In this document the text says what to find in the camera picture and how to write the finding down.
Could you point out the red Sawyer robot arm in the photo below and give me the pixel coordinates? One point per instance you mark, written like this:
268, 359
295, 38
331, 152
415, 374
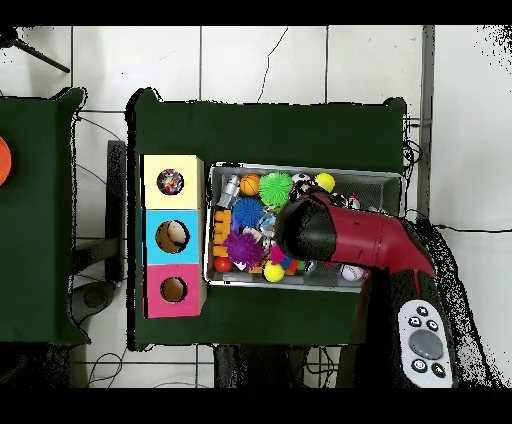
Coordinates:
360, 240

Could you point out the shallow mesh bin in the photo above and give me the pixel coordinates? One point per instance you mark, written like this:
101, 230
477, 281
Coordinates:
218, 172

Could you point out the wooden box with three holes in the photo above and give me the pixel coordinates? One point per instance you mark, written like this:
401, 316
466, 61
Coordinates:
192, 164

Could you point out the blue spiky ball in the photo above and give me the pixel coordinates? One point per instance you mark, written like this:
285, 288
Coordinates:
248, 212

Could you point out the small orange basketball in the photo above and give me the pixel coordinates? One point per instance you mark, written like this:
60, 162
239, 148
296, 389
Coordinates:
250, 184

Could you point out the green spiky puffer toy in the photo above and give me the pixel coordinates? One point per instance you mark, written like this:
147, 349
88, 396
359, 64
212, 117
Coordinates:
275, 188

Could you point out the orange building block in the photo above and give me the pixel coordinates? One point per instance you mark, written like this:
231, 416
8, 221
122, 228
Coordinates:
221, 228

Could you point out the purple spiky toy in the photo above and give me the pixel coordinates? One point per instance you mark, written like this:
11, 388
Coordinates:
243, 250

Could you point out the small soccer ball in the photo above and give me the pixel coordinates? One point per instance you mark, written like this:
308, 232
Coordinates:
300, 178

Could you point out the plain yellow ball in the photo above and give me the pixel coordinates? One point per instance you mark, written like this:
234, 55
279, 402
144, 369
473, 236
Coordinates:
325, 182

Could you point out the dark green table cloth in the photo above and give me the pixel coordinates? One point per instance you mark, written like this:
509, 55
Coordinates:
280, 132
36, 240

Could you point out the orange disc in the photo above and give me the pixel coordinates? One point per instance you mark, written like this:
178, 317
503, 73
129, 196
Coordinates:
4, 162

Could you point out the black rod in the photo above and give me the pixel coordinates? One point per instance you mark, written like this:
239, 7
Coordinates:
40, 55

